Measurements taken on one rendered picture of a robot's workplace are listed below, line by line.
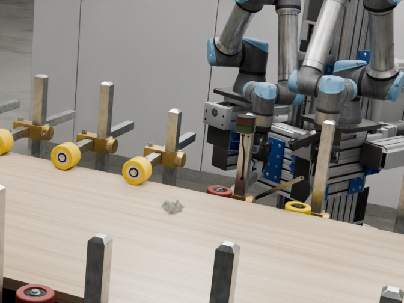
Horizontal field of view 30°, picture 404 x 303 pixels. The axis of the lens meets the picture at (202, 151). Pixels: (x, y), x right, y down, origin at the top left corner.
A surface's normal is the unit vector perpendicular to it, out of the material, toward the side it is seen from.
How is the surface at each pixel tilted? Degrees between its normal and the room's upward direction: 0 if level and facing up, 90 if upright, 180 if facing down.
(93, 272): 90
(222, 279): 90
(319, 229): 0
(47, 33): 90
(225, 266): 90
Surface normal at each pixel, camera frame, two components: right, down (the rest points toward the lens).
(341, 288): 0.10, -0.96
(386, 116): 0.67, 0.26
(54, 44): -0.30, 0.23
